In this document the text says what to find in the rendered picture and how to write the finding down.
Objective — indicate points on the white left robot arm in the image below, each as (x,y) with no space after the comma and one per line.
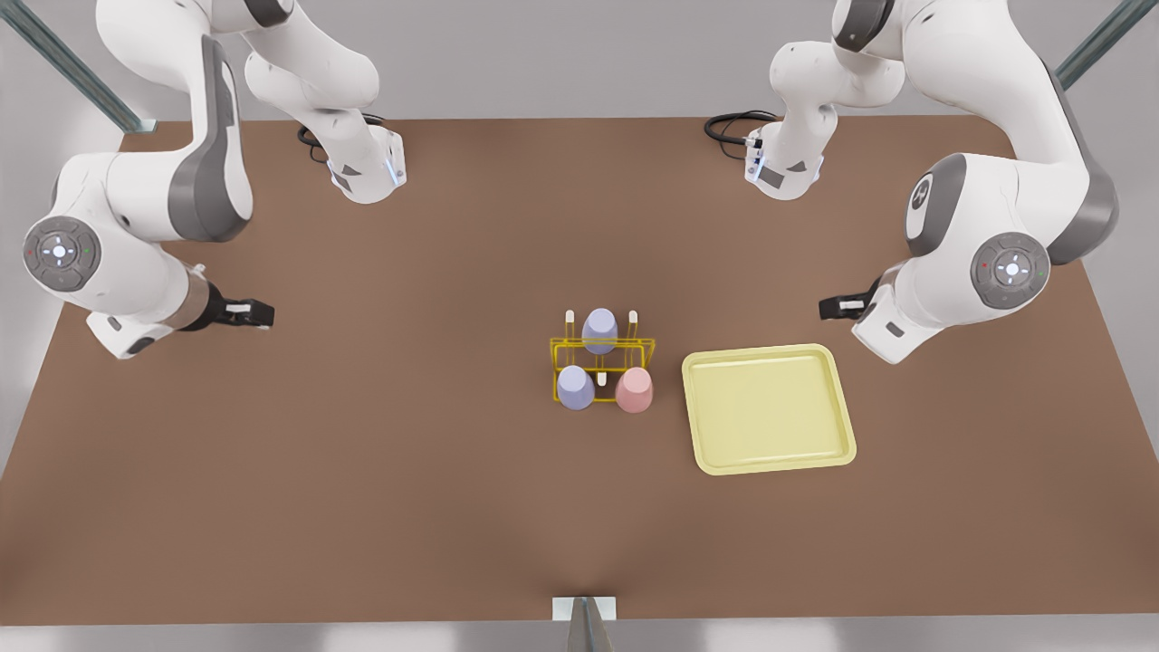
(987,208)

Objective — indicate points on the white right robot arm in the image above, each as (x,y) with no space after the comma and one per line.
(136,190)

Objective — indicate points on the pale yellow square tray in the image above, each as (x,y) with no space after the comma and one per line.
(768,408)

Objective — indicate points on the pink cup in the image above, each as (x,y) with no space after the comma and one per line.
(635,389)

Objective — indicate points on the lavender cup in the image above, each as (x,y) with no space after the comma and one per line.
(575,388)
(599,330)

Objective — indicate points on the silver frame post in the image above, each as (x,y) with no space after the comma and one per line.
(585,623)
(72,65)
(1100,41)

